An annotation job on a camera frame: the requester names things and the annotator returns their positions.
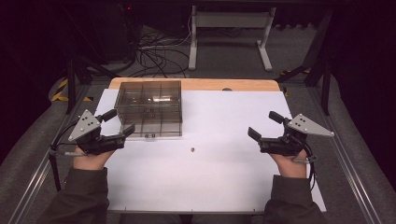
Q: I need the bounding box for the smoky transparent compartment box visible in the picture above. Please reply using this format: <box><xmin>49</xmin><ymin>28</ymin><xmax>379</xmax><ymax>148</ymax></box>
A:
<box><xmin>114</xmin><ymin>80</ymin><xmax>183</xmax><ymax>139</ymax></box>

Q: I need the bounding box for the yellow black hazard tape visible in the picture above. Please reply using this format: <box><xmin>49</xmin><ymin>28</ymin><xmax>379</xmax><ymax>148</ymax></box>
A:
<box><xmin>50</xmin><ymin>77</ymin><xmax>94</xmax><ymax>103</ymax></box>

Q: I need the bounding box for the person's left hand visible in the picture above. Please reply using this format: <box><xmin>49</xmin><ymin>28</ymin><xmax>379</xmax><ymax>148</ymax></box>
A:
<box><xmin>73</xmin><ymin>148</ymin><xmax>116</xmax><ymax>172</ymax></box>

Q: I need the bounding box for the white metal stand frame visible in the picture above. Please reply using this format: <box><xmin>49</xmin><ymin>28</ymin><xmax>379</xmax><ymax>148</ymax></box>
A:
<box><xmin>188</xmin><ymin>5</ymin><xmax>277</xmax><ymax>73</ymax></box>

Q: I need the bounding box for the white board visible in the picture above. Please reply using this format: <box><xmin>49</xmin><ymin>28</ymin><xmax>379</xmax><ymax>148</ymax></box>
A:
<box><xmin>93</xmin><ymin>88</ymin><xmax>327</xmax><ymax>214</ymax></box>

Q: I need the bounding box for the black equipment cabinet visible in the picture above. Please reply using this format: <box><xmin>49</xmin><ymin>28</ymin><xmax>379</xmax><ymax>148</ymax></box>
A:
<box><xmin>92</xmin><ymin>3</ymin><xmax>141</xmax><ymax>63</ymax></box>

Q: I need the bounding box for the tangle of floor cables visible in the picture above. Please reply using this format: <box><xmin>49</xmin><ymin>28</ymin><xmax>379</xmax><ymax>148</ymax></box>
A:
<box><xmin>127</xmin><ymin>18</ymin><xmax>191</xmax><ymax>78</ymax></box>

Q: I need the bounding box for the black metal stand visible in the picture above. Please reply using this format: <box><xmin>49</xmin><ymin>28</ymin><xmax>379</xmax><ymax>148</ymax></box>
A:
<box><xmin>275</xmin><ymin>8</ymin><xmax>332</xmax><ymax>117</ymax></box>
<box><xmin>64</xmin><ymin>57</ymin><xmax>120</xmax><ymax>115</ymax></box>

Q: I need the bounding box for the person's right hand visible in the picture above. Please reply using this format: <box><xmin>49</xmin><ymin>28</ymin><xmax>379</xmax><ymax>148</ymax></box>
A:
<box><xmin>269</xmin><ymin>148</ymin><xmax>309</xmax><ymax>179</ymax></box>

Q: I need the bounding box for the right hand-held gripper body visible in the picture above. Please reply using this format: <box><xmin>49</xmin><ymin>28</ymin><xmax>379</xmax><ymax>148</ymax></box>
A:
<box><xmin>258</xmin><ymin>113</ymin><xmax>335</xmax><ymax>157</ymax></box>

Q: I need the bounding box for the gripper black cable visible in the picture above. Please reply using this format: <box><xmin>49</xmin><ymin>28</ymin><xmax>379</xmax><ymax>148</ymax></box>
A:
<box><xmin>292</xmin><ymin>136</ymin><xmax>318</xmax><ymax>191</ymax></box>
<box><xmin>49</xmin><ymin>119</ymin><xmax>82</xmax><ymax>191</ymax></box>

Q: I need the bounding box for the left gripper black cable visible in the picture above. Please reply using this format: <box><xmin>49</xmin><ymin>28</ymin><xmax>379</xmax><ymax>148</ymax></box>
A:
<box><xmin>49</xmin><ymin>119</ymin><xmax>82</xmax><ymax>191</ymax></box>

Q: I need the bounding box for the aluminium rail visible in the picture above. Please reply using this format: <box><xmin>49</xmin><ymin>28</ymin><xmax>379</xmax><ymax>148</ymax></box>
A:
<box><xmin>7</xmin><ymin>85</ymin><xmax>92</xmax><ymax>224</ymax></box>
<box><xmin>306</xmin><ymin>87</ymin><xmax>386</xmax><ymax>224</ymax></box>

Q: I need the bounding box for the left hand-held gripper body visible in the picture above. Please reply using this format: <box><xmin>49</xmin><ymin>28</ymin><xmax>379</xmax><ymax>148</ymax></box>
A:
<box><xmin>67</xmin><ymin>109</ymin><xmax>127</xmax><ymax>156</ymax></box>

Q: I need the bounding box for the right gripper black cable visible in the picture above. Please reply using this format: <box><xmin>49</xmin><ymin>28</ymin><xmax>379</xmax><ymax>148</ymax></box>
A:
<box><xmin>292</xmin><ymin>136</ymin><xmax>318</xmax><ymax>191</ymax></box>

